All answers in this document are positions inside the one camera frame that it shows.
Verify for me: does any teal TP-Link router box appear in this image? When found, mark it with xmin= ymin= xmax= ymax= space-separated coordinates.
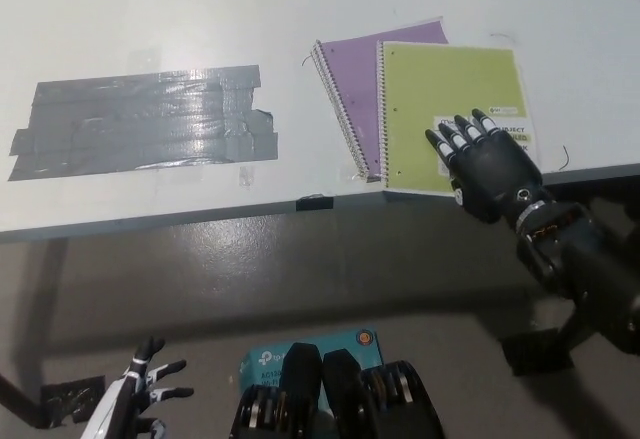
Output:
xmin=235 ymin=327 xmax=386 ymax=413

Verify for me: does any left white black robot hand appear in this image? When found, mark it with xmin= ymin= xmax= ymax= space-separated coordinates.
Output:
xmin=79 ymin=336 xmax=195 ymax=439

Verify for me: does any black floor tape patch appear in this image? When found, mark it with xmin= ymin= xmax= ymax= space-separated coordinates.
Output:
xmin=39 ymin=376 xmax=109 ymax=429
xmin=501 ymin=331 xmax=575 ymax=377

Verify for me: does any grey duct tape patch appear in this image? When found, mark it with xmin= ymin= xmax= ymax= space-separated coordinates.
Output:
xmin=5 ymin=63 xmax=279 ymax=183

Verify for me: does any small black tape strip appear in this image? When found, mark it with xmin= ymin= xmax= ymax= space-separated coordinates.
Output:
xmin=294 ymin=196 xmax=335 ymax=212

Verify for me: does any black ribbed robot body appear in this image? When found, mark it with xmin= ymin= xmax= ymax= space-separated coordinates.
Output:
xmin=227 ymin=341 xmax=446 ymax=439

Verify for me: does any purple spiral notebook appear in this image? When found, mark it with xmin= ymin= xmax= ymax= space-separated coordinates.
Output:
xmin=309 ymin=16 xmax=450 ymax=184

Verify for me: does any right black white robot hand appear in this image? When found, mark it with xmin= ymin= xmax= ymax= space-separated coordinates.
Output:
xmin=424 ymin=107 xmax=556 ymax=225

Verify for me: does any green Mead spiral notebook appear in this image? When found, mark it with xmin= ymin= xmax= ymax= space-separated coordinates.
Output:
xmin=375 ymin=40 xmax=539 ymax=194

